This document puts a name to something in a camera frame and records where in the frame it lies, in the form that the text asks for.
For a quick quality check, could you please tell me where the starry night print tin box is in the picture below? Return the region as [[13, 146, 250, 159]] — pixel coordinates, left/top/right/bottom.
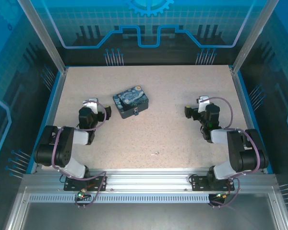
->
[[112, 85, 150, 120]]

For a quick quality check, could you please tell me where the steel sheet panel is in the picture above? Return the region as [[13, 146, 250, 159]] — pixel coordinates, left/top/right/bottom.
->
[[4, 186, 288, 230]]

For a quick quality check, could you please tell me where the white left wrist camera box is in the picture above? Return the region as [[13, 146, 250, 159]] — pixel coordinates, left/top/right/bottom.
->
[[83, 97, 99, 114]]

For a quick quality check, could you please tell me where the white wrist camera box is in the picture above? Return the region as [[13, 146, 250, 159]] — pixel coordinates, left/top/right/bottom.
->
[[197, 95, 211, 114], [83, 97, 99, 114]]

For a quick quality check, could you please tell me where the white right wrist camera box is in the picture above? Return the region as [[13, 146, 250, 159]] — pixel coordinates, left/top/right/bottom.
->
[[197, 95, 211, 114]]

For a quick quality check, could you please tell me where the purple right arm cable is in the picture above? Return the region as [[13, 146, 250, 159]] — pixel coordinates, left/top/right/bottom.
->
[[199, 96, 263, 208]]

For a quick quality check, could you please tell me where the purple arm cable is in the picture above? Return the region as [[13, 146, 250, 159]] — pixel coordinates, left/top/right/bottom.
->
[[51, 100, 108, 207], [199, 96, 263, 208]]

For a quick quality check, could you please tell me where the aluminium table side rail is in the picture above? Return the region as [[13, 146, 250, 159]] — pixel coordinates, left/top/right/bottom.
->
[[30, 67, 69, 173], [229, 66, 267, 173]]

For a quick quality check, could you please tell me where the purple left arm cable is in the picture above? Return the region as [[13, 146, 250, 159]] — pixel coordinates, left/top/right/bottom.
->
[[51, 100, 108, 207]]

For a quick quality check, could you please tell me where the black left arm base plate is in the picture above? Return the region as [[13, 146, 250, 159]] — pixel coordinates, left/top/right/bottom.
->
[[63, 175, 108, 192]]

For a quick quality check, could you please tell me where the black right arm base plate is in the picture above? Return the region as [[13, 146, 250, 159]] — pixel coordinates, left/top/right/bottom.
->
[[189, 174, 236, 192]]

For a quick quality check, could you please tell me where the aluminium mounting rail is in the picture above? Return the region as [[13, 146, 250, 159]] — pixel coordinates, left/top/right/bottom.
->
[[21, 168, 277, 193]]

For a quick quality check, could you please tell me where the aluminium frame post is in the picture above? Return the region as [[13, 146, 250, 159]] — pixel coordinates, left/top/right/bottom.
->
[[17, 0, 68, 74], [231, 0, 279, 74]]

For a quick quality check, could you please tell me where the slotted grey cable duct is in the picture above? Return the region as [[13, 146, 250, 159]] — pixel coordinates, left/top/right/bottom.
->
[[28, 194, 272, 204]]

